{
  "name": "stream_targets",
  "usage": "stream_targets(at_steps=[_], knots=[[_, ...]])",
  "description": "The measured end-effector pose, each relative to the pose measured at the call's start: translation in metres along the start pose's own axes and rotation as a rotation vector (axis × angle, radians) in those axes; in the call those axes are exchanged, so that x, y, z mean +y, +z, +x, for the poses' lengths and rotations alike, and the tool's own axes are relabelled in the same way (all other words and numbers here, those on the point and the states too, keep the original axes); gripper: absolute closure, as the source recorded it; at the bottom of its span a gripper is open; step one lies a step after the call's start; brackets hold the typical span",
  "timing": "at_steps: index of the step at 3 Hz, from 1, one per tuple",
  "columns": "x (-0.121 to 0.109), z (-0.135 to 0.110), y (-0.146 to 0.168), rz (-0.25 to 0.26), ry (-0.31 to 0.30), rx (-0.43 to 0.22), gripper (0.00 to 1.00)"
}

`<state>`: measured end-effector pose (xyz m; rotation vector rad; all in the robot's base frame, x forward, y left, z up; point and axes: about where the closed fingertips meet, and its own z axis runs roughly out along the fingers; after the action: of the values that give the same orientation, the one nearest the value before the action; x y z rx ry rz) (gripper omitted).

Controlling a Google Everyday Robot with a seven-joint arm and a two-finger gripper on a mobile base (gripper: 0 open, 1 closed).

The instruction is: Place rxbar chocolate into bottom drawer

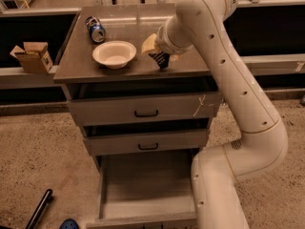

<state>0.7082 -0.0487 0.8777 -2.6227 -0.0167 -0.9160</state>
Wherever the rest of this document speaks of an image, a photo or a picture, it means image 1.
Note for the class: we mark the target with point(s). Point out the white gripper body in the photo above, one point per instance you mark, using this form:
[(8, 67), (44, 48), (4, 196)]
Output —
[(164, 42)]

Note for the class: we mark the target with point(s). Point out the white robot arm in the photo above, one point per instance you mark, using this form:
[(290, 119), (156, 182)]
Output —
[(264, 142)]

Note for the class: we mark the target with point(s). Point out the grey top drawer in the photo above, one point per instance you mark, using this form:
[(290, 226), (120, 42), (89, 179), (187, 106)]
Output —
[(144, 108)]

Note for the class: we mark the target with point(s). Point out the grey drawer cabinet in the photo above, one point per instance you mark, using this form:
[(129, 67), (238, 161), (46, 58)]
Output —
[(141, 76)]

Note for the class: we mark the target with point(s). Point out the grey middle drawer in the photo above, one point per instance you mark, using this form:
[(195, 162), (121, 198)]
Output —
[(148, 142)]

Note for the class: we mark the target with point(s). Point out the grey open bottom drawer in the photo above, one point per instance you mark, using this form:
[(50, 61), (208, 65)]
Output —
[(145, 191)]

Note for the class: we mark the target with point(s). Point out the white paper bowl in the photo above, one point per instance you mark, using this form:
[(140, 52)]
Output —
[(114, 54)]

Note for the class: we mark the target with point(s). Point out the blue soda can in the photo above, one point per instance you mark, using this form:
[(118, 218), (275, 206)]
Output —
[(95, 29)]

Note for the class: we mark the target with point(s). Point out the small cardboard box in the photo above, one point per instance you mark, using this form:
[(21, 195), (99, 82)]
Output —
[(34, 57)]

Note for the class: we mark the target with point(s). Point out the grey metal railing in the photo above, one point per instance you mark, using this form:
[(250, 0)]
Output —
[(269, 38)]

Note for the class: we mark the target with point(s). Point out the black pole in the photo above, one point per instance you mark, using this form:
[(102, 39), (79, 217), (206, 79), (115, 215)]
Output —
[(44, 201)]

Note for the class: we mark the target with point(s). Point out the blue round object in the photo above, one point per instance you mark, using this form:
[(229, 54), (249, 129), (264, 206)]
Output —
[(69, 224)]

